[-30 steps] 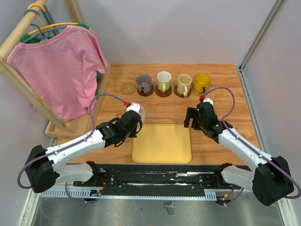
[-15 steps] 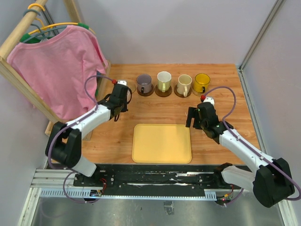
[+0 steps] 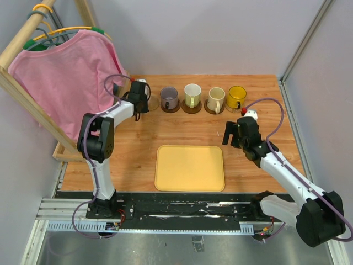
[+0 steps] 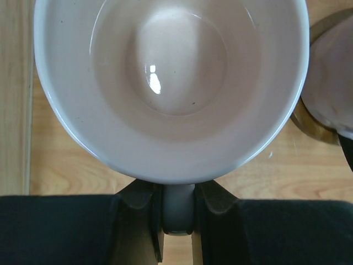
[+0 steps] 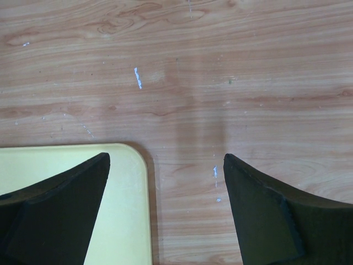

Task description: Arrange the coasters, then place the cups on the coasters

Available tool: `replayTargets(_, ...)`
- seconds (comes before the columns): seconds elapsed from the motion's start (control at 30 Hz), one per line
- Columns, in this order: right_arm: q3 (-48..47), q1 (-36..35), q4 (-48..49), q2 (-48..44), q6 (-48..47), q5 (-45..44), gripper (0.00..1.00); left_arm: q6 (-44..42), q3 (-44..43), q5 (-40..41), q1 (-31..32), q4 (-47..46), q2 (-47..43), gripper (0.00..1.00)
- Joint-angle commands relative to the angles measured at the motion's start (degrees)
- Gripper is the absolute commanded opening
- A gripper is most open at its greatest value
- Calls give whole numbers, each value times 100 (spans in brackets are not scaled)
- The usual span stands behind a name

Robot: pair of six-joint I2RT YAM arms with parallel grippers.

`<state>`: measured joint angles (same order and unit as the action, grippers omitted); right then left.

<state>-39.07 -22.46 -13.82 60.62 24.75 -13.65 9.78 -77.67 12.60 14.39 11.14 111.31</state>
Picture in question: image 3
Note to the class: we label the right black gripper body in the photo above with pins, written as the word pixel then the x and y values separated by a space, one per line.
pixel 242 141

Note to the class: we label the grey hanger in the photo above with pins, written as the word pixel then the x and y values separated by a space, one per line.
pixel 52 14

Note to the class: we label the white cup green handle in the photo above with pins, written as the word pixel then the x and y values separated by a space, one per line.
pixel 192 95

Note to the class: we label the brown wooden coaster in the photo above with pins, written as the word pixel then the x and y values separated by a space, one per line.
pixel 174 110
pixel 214 107
pixel 191 110

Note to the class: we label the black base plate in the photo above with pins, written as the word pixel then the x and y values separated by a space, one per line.
pixel 169 212

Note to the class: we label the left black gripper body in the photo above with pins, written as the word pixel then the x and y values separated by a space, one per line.
pixel 145 106

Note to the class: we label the yellow plastic tray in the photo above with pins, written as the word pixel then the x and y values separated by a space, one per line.
pixel 185 168

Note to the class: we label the aluminium frame rail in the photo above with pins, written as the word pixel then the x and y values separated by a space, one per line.
pixel 308 36

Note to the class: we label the woven rattan coaster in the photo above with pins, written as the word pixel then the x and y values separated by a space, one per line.
pixel 231 109
pixel 153 103

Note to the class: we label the cream white mug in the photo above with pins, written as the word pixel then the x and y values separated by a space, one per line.
pixel 216 93

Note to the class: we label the yellow green hanger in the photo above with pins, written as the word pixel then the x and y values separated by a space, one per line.
pixel 50 39

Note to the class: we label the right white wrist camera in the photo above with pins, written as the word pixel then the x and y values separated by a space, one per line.
pixel 251 113

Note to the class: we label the pink t-shirt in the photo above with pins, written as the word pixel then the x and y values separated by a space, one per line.
pixel 72 79

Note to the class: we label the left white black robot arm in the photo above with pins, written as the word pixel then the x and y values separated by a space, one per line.
pixel 96 144

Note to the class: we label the yellow transparent cup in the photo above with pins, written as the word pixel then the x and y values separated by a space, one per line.
pixel 236 97

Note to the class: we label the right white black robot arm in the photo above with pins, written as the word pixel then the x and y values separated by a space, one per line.
pixel 317 215

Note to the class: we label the grey purple cup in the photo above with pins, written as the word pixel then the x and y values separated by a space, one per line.
pixel 169 98

